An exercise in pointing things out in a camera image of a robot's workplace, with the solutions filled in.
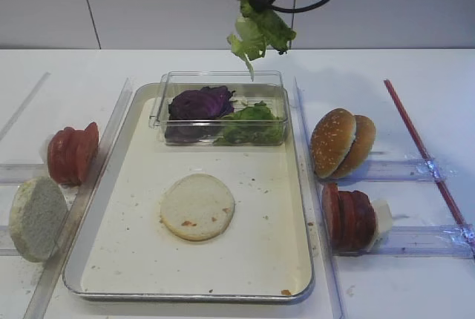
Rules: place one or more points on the green lettuce leaf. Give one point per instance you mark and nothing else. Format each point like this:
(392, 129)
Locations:
(255, 32)

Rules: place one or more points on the green lettuce in container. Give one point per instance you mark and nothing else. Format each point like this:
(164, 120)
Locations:
(255, 125)

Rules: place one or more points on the white bread slice on tray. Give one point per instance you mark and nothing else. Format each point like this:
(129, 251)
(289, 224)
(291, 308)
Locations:
(198, 207)

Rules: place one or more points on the meat patties stack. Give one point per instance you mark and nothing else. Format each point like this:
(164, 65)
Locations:
(350, 218)

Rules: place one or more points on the clear tomato track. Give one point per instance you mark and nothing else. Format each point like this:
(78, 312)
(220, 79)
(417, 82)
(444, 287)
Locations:
(14, 174)

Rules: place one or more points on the upright bread slice left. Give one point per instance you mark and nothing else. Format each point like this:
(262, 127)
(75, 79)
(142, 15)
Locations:
(36, 217)

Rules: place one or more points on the clear plastic container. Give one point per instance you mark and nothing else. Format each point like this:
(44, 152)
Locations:
(267, 86)

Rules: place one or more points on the purple cabbage leaf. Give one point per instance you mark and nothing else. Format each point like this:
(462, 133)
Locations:
(197, 105)

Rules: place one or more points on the front sesame bun top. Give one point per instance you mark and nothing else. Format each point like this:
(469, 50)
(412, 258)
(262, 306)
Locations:
(331, 141)

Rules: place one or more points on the sesame bun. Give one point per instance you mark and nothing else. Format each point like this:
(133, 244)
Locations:
(360, 148)
(331, 141)

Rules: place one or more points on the rear sesame bun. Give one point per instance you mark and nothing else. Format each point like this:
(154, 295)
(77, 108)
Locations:
(360, 148)

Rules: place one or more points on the clear bun track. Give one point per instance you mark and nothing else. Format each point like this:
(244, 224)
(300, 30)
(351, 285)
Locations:
(411, 170)

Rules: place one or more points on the metal baking tray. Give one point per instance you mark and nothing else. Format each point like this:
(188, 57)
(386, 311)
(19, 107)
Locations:
(123, 251)

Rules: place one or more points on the clear patty track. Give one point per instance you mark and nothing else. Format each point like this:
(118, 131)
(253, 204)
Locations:
(420, 241)

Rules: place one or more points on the red plastic rail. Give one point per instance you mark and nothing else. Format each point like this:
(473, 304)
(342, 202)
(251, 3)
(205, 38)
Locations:
(426, 156)

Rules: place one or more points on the clear rail right of tray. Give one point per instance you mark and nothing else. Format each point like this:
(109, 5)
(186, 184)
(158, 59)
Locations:
(337, 307)

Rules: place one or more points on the clear rail of tray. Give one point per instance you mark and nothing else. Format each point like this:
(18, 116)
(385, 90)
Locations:
(337, 307)
(53, 267)

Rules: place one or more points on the clear rail left of tray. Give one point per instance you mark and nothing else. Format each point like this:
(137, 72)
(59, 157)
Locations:
(53, 267)

